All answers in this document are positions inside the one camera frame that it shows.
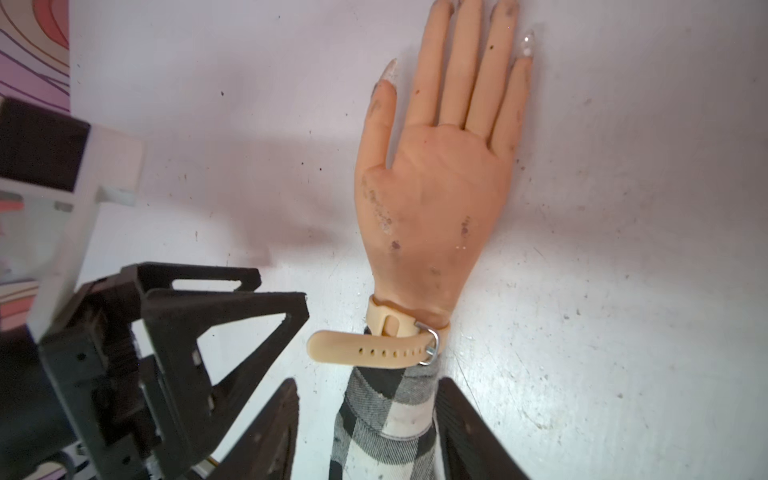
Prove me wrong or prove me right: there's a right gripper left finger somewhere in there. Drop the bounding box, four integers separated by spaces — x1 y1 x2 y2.
208 378 299 480

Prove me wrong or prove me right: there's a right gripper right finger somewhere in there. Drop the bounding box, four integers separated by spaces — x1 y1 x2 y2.
435 377 529 480

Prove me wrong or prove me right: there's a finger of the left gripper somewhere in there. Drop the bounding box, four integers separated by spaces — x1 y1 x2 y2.
142 291 309 468
116 262 262 300

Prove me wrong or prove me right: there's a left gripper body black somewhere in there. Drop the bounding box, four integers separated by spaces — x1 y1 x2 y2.
1 279 180 479

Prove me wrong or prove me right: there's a mannequin hand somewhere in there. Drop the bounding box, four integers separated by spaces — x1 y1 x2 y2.
354 1 534 330

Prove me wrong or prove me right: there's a plaid sleeve mannequin forearm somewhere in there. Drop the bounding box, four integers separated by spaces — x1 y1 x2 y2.
328 361 440 479

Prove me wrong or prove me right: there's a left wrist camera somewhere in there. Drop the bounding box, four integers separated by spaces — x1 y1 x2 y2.
1 97 145 340

